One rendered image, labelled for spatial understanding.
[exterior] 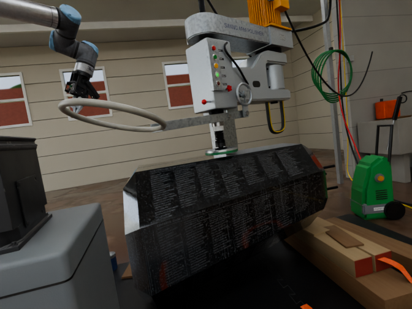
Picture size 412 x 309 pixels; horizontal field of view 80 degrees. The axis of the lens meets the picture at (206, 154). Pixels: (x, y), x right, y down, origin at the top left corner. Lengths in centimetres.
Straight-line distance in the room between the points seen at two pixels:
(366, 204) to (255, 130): 618
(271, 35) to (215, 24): 55
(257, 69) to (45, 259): 164
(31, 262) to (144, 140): 720
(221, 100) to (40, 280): 124
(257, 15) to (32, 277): 205
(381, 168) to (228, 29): 186
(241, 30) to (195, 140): 627
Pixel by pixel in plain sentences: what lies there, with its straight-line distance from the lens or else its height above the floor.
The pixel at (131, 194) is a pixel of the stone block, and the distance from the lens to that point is 143.
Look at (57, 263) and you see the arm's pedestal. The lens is 59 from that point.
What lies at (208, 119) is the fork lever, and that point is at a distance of 150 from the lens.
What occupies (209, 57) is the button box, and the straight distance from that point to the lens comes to 152.
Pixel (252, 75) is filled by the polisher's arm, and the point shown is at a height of 138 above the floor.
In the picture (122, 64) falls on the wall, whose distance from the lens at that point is 805.
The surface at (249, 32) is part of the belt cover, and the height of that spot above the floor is 166.
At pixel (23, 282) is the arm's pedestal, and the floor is 81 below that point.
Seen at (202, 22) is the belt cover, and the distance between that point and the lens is 163.
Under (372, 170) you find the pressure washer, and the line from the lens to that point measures 272.
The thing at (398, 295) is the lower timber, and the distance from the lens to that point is 162.
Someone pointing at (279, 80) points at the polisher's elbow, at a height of 136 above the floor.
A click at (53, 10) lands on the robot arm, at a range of 140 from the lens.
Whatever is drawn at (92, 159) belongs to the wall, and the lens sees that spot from 788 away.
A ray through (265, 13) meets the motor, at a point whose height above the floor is 186.
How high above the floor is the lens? 104
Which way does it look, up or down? 5 degrees down
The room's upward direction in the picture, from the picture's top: 8 degrees counter-clockwise
